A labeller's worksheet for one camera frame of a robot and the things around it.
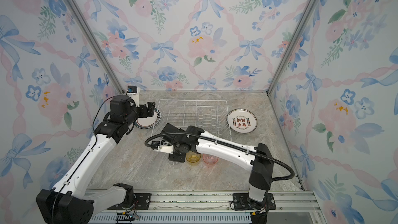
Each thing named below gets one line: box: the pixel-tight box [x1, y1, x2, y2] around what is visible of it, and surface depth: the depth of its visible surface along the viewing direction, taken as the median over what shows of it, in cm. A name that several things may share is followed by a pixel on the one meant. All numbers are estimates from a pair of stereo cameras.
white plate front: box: [226, 108, 258, 134], surface depth 105 cm
